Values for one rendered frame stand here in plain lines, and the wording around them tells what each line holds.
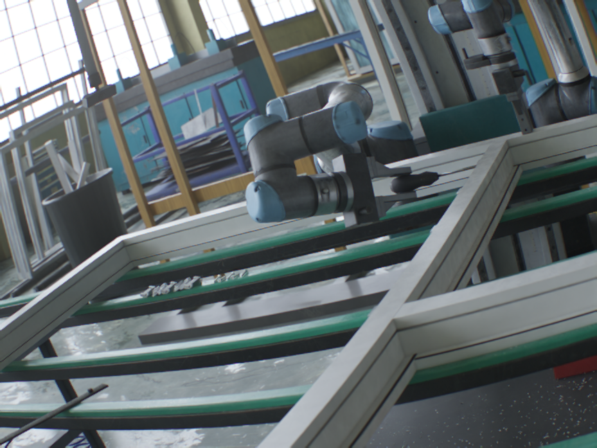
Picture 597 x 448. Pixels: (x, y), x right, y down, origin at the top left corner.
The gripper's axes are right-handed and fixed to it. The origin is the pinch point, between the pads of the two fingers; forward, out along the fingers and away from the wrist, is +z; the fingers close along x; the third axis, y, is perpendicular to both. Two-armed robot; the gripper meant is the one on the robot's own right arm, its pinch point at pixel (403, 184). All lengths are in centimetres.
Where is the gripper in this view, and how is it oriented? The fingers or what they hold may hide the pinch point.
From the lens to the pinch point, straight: 186.8
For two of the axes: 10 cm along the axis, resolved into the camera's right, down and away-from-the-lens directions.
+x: -1.9, -9.8, 1.0
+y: 3.8, -1.7, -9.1
